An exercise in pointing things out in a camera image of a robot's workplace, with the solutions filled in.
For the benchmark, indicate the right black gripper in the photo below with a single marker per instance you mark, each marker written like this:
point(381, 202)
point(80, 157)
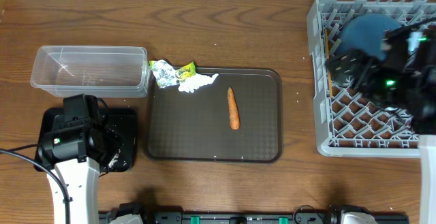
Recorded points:
point(368, 65)

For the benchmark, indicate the dark blue plate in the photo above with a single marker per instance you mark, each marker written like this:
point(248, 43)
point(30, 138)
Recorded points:
point(366, 34)

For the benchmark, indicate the pile of white rice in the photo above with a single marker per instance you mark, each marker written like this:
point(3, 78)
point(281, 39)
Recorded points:
point(113, 142)

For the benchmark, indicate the orange carrot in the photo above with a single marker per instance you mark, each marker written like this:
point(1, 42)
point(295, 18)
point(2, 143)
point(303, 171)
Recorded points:
point(233, 110)

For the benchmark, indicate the light blue saucer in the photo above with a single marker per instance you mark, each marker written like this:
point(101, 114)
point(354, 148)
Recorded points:
point(414, 41)

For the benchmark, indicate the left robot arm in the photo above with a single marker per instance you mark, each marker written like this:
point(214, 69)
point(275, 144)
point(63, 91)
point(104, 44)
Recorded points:
point(73, 148)

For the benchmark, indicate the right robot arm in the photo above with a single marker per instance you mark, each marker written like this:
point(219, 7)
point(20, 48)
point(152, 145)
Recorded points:
point(420, 103)

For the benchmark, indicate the grey dishwasher rack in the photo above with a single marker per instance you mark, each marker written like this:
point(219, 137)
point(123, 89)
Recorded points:
point(346, 124)

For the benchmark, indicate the black plastic tray bin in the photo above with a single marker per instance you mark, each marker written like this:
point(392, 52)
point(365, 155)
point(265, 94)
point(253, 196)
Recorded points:
point(126, 122)

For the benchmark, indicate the clear plastic bin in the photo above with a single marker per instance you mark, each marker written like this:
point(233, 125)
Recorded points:
point(102, 71)

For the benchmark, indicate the crumpled foil snack wrapper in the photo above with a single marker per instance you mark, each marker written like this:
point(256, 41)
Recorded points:
point(166, 75)

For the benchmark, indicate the dark brown serving tray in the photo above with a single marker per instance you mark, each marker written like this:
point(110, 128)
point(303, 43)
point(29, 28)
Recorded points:
point(196, 126)

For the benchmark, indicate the crumpled white tissue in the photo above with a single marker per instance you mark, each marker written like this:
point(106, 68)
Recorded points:
point(191, 84)

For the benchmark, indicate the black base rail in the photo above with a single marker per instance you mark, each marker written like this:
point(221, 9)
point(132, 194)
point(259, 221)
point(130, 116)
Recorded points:
point(306, 214)

